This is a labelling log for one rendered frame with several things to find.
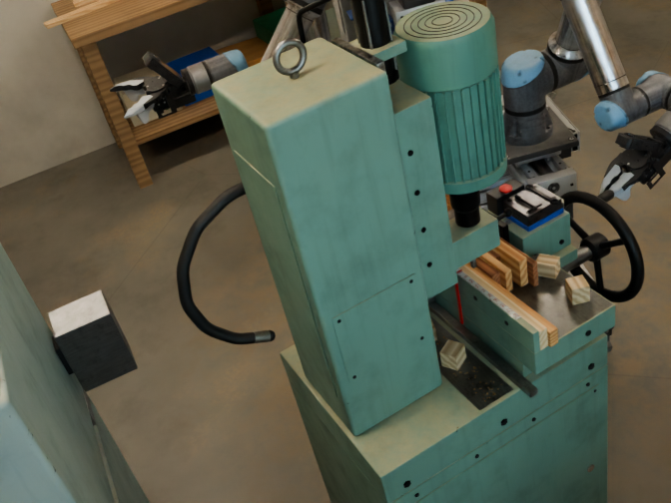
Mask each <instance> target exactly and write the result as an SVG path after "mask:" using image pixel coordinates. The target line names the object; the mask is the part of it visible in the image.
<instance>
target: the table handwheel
mask: <svg viewBox="0 0 671 503"><path fill-rule="evenodd" d="M560 198H562V199H563V200H564V209H566V207H567V206H569V205H570V204H573V203H579V204H584V205H586V206H588V207H590V208H592V209H594V210H595V211H597V212H598V213H599V214H600V215H602V216H603V217H604V218H605V219H606V220H607V221H608V222H609V223H610V224H611V226H612V227H613V228H615V230H616V231H617V233H618V234H619V236H620V239H617V240H613V241H609V240H608V238H607V237H606V236H605V235H603V234H601V233H594V234H592V235H591V236H590V235H589V234H588V233H587V232H586V231H585V230H584V229H583V228H582V227H581V226H580V225H578V224H577V223H576V221H575V220H574V219H573V218H572V217H570V226H571V227H572V228H573V229H574V230H575V231H576V232H577V234H578V235H579V236H580V237H581V238H582V241H581V242H580V248H579V249H577V259H575V260H574V261H572V262H570V263H569V264H567V265H565V266H564V267H562V269H563V270H565V271H566V272H569V271H570V272H571V273H572V275H573V276H578V275H583V276H584V278H585V279H586V281H587V282H588V284H589V285H590V288H592V289H593V290H595V291H596V292H598V293H599V294H601V295H602V296H603V297H605V298H606V299H608V300H609V301H611V302H625V301H628V300H630V299H632V298H633V297H635V296H636V295H637V294H638V292H639V291H640V289H641V287H642V285H643V281H644V274H645V269H644V261H643V256H642V252H641V249H640V247H639V244H638V242H637V239H636V237H635V236H634V235H633V233H632V231H631V230H630V228H629V226H628V225H627V224H626V222H625V221H624V220H623V218H622V217H621V216H620V215H619V214H618V213H617V212H616V211H615V210H614V209H613V208H612V207H611V206H610V205H609V204H607V203H606V202H605V201H603V200H602V199H600V198H598V197H597V196H595V195H592V194H589V193H586V192H582V191H573V192H568V193H566V194H564V195H562V196H561V197H560ZM618 246H625V247H626V250H627V253H628V256H629V259H630V264H631V279H630V282H629V284H628V286H627V287H626V288H625V289H623V290H611V289H608V288H606V287H604V284H603V277H602V269H601V259H602V258H603V257H605V256H607V255H608V254H610V251H611V248H613V247H618ZM588 260H589V261H592V262H593V264H594V270H595V277H596V281H594V280H593V279H592V278H591V277H590V276H589V275H588V274H587V273H586V272H585V271H584V270H583V269H582V268H581V266H580V265H581V264H583V263H585V262H586V261H588Z"/></svg>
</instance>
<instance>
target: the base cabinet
mask: <svg viewBox="0 0 671 503"><path fill-rule="evenodd" d="M289 382H290V385H291V388H292V390H293V393H294V396H295V399H296V402H297V405H298V408H299V411H300V414H301V417H302V419H303V422H304V425H305V428H306V431H307V434H308V437H309V440H310V443H311V445H312V448H313V451H314V454H315V457H316V460H317V463H318V466H319V469H320V472H321V474H322V477H323V480H324V483H325V486H326V489H327V492H328V494H329V497H330V500H331V502H332V503H386V502H385V501H384V500H383V499H382V497H381V496H380V495H379V494H378V492H377V491H376V490H375V488H374V487H373V486H372V485H371V483H370V482H369V481H368V480H367V478H366V477H365V476H364V474H363V473H362V472H361V471H360V469H359V468H358V467H357V466H356V464H355V463H354V462H353V461H352V459H351V458H350V457H349V455H348V454H347V453H346V452H345V450H344V449H343V448H342V447H341V445H340V444H339V443H338V441H337V440H336V439H335V437H334V436H333V435H332V434H331V432H330V431H329V430H328V428H327V427H326V426H325V425H324V423H323V422H322V421H321V420H320V418H319V417H318V416H317V414H316V413H315V412H314V411H313V409H312V408H311V407H310V406H309V404H308V403H307V402H306V401H305V399H304V398H303V397H302V395H301V394H300V393H299V392H298V390H297V389H296V388H295V387H294V385H293V384H292V383H291V381H290V380H289ZM607 484H608V365H607V364H606V365H604V366H603V367H601V368H600V369H598V370H597V371H595V372H593V373H592V374H590V375H589V376H587V377H586V378H584V379H583V380H581V381H579V382H578V383H576V384H575V385H573V386H572V387H570V388H569V389H567V390H565V391H564V392H562V393H561V394H559V395H558V396H556V397H555V398H553V399H551V400H550V401H548V402H547V403H545V404H544V405H542V406H541V407H539V408H537V409H536V410H534V411H533V412H531V413H530V414H528V415H527V416H525V417H523V418H522V419H520V420H519V421H517V422H516V423H514V424H513V425H511V426H509V427H508V428H506V429H505V430H503V431H502V432H500V433H499V434H497V435H495V436H494V437H492V438H491V439H489V440H488V441H486V442H485V443H483V444H481V445H480V446H478V447H477V448H475V449H474V450H472V451H471V452H469V453H467V454H466V455H464V456H463V457H461V458H460V459H458V460H457V461H455V462H453V463H452V464H450V465H449V466H447V467H446V468H444V469H443V470H441V471H439V472H438V473H436V474H435V475H433V476H432V477H430V478H429V479H427V480H425V481H424V482H422V483H421V484H419V485H418V486H416V487H415V488H413V489H411V490H410V491H408V492H407V493H405V494H404V495H402V496H401V497H399V498H397V499H396V500H394V501H393V502H391V503H607Z"/></svg>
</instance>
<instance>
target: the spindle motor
mask: <svg viewBox="0 0 671 503"><path fill-rule="evenodd" d="M393 35H394V36H396V37H398V38H401V39H403V40H405V42H406V48H407V51H406V52H404V53H401V54H399V55H397V56H396V61H397V67H398V72H399V78H400V81H402V82H403V83H405V84H406V85H408V86H410V87H412V88H415V89H416V90H418V91H420V92H422V93H424V94H426V95H428V96H430V98H431V102H432V109H433V115H434V122H435V128H436V135H437V142H438V149H439V156H440V163H441V170H442V176H443V183H444V190H445V194H446V195H462V194H468V193H473V192H477V191H480V190H483V189H485V188H487V187H489V186H491V185H493V184H494V183H496V182H497V181H498V180H499V179H500V178H502V176H503V175H504V173H505V172H506V169H507V157H506V146H505V135H504V124H503V112H502V101H501V89H500V78H499V67H498V54H497V42H496V31H495V20H494V17H493V15H492V14H491V12H490V11H489V9H488V8H487V7H485V6H484V5H481V4H479V3H475V2H469V1H448V2H441V3H436V4H431V5H428V6H424V7H421V8H419V9H416V10H414V11H412V12H410V13H408V14H406V15H405V16H403V17H402V18H401V19H400V20H399V21H398V22H397V24H396V26H395V29H394V31H393Z"/></svg>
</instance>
